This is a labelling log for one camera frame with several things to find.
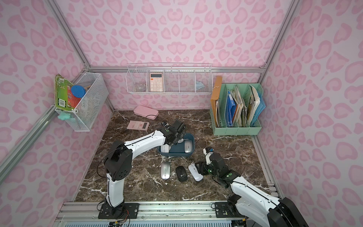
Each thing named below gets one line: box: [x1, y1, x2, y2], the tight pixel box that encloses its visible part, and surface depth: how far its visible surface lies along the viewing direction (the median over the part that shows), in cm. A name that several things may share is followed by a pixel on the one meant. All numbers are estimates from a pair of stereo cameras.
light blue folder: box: [250, 91, 267, 127], surface depth 94 cm
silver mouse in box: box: [184, 139, 193, 154], surface depth 97 cm
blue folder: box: [225, 90, 236, 127], surface depth 95 cm
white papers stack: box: [246, 85, 261, 125], surface depth 95 cm
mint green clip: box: [57, 112, 71, 121], surface depth 65 cm
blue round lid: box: [70, 85, 86, 98], surface depth 77 cm
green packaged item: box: [54, 73, 75, 111], surface depth 70 cm
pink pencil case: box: [133, 104, 160, 121], surface depth 120 cm
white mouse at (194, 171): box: [188, 162, 204, 182], surface depth 86 cm
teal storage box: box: [157, 133, 195, 157], surface depth 96 cm
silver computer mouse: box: [160, 161, 171, 180], surface depth 88 cm
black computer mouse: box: [175, 165, 188, 183], surface depth 86 cm
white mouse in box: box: [160, 143, 172, 153], surface depth 95 cm
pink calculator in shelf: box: [149, 72, 164, 93], surface depth 97 cm
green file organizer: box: [209, 82, 264, 136], surface depth 100 cm
